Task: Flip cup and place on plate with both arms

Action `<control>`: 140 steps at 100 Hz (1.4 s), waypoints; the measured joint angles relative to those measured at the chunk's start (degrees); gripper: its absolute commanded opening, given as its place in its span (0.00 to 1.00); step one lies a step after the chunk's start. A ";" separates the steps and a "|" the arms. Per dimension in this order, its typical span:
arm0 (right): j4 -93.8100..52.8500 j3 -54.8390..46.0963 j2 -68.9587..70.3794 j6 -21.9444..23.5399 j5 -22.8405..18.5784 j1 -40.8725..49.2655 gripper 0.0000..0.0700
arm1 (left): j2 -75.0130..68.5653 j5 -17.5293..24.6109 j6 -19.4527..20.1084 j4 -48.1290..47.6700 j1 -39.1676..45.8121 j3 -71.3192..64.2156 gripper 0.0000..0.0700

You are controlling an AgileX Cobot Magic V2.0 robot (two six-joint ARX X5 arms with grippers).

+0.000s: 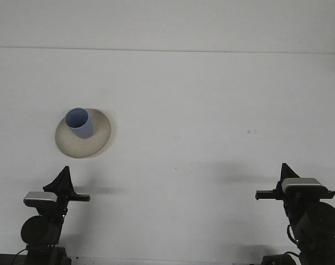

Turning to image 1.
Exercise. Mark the pale blue cup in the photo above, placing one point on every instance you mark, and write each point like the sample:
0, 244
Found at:
80, 124

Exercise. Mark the pale round plate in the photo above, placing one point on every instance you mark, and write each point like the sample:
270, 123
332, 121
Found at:
87, 147

